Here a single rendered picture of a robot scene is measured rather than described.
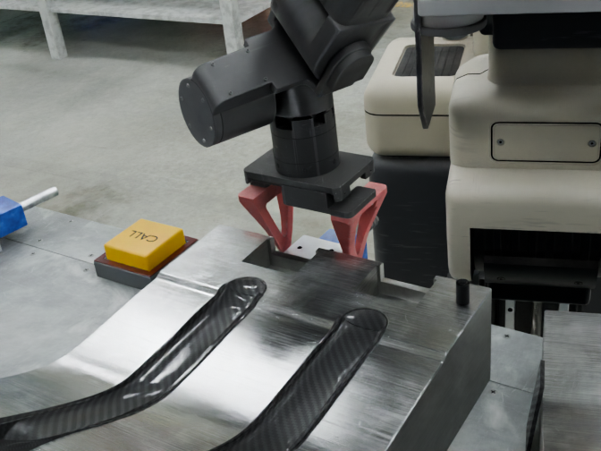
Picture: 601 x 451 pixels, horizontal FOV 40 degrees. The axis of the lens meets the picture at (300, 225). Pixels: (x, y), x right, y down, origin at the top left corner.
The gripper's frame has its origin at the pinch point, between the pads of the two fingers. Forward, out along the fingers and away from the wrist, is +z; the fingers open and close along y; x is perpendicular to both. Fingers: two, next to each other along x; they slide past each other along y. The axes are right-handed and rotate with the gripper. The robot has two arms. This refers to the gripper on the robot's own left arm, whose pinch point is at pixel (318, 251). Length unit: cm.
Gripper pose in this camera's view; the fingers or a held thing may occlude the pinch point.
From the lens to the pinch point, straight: 78.7
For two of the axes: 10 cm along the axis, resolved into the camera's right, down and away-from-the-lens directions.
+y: 8.3, 1.9, -5.3
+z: 1.2, 8.6, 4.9
